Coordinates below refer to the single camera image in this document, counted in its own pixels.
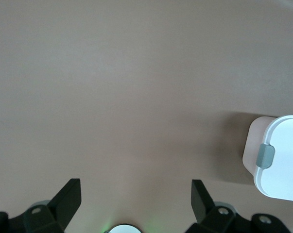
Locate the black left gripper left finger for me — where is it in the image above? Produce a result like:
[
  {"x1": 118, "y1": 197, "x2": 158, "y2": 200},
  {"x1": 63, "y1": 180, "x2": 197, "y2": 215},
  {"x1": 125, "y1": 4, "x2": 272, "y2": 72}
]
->
[{"x1": 0, "y1": 178, "x2": 82, "y2": 233}]

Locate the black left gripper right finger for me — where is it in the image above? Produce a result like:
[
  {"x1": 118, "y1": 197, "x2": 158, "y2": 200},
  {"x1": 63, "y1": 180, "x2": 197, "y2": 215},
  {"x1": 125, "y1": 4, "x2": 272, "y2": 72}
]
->
[{"x1": 185, "y1": 179, "x2": 289, "y2": 233}]

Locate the grey lid latch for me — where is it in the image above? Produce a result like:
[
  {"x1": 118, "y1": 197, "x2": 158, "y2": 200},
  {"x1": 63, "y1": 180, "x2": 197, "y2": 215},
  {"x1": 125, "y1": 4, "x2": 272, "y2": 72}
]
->
[{"x1": 255, "y1": 143, "x2": 276, "y2": 168}]

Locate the white box lid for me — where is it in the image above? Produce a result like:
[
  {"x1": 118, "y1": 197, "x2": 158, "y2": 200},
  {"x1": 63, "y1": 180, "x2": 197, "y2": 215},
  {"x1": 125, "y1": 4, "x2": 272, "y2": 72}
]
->
[{"x1": 254, "y1": 115, "x2": 293, "y2": 201}]

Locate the pale pink box base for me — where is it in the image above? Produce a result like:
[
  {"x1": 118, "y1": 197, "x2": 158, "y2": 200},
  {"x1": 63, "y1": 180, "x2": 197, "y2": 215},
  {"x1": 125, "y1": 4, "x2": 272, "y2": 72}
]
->
[{"x1": 242, "y1": 116, "x2": 277, "y2": 180}]

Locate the brown table mat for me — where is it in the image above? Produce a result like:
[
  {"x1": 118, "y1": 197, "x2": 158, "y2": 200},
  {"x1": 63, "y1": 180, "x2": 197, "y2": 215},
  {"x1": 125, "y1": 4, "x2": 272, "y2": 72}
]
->
[{"x1": 0, "y1": 0, "x2": 293, "y2": 233}]

